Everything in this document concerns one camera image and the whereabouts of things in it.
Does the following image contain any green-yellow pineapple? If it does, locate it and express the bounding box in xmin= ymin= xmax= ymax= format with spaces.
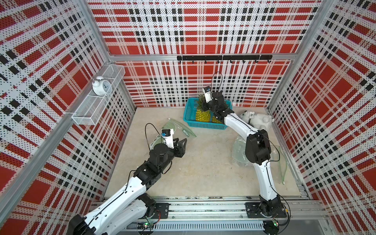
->
xmin=211 ymin=102 xmax=234 ymax=124

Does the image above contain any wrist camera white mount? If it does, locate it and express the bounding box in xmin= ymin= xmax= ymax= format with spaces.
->
xmin=203 ymin=86 xmax=212 ymax=103
xmin=161 ymin=129 xmax=174 ymax=149

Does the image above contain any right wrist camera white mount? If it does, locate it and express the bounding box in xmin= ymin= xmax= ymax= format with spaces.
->
xmin=203 ymin=86 xmax=212 ymax=103

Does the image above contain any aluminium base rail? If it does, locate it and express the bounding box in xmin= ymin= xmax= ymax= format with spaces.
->
xmin=85 ymin=196 xmax=330 ymax=234

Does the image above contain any teal plastic basket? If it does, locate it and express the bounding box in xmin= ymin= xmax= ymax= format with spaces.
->
xmin=183 ymin=98 xmax=227 ymax=130

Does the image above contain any clear zip-top bag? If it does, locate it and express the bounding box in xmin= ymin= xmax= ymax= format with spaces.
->
xmin=149 ymin=118 xmax=197 ymax=149
xmin=231 ymin=137 xmax=287 ymax=185

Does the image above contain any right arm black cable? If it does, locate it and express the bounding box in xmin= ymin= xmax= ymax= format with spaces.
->
xmin=211 ymin=71 xmax=224 ymax=93

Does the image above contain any black wall hook rail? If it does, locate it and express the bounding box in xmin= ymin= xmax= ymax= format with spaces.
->
xmin=177 ymin=54 xmax=273 ymax=62

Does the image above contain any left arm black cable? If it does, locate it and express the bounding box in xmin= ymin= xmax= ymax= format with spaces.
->
xmin=144 ymin=122 xmax=162 ymax=152

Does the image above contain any white alarm clock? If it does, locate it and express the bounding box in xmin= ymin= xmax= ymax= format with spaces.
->
xmin=92 ymin=76 xmax=113 ymax=97

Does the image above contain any white plush dog toy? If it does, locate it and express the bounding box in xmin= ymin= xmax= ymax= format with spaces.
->
xmin=240 ymin=111 xmax=274 ymax=131

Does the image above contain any clear wire wall shelf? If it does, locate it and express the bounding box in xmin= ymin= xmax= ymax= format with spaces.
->
xmin=72 ymin=64 xmax=125 ymax=126

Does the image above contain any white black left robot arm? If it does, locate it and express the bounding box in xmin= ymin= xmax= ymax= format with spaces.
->
xmin=67 ymin=138 xmax=187 ymax=235

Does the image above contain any orange-yellow pineapple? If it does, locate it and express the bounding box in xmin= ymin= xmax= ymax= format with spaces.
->
xmin=195 ymin=95 xmax=211 ymax=122

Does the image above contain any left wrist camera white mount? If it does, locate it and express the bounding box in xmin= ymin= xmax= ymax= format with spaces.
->
xmin=161 ymin=129 xmax=174 ymax=149

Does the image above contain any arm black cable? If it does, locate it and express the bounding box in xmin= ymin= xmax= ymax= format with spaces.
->
xmin=144 ymin=122 xmax=162 ymax=152
xmin=211 ymin=71 xmax=224 ymax=93

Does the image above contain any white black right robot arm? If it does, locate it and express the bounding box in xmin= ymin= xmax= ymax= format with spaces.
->
xmin=202 ymin=86 xmax=284 ymax=217

